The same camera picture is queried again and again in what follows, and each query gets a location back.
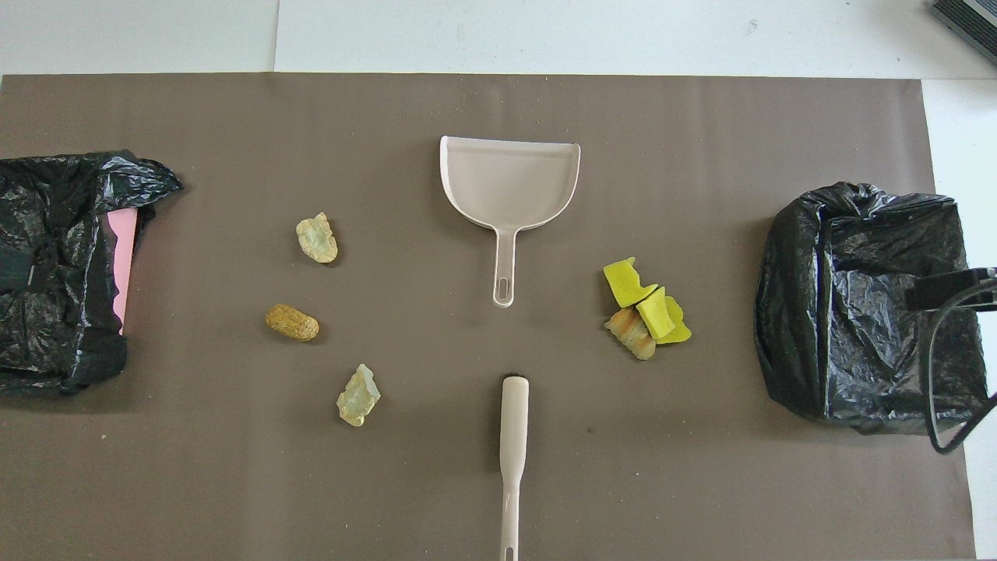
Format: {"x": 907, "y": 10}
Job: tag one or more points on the notched yellow sponge piece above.
{"x": 627, "y": 282}

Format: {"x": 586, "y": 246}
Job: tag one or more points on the orange striped trash lump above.
{"x": 629, "y": 331}

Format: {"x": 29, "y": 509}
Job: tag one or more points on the beige plastic dustpan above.
{"x": 506, "y": 183}

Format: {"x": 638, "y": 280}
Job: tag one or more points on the pale trash lump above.
{"x": 358, "y": 396}
{"x": 317, "y": 238}

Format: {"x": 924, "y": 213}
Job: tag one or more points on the brown peanut shaped trash lump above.
{"x": 291, "y": 322}

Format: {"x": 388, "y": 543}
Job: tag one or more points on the black bag lined bin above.
{"x": 841, "y": 312}

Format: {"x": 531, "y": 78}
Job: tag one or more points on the pink plastic bin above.
{"x": 121, "y": 257}

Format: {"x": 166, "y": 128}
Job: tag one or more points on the black bag over pink bin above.
{"x": 54, "y": 234}

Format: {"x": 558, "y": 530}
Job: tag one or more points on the dark ribbed device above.
{"x": 970, "y": 19}

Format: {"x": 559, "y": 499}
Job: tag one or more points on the brown paper table mat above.
{"x": 389, "y": 483}

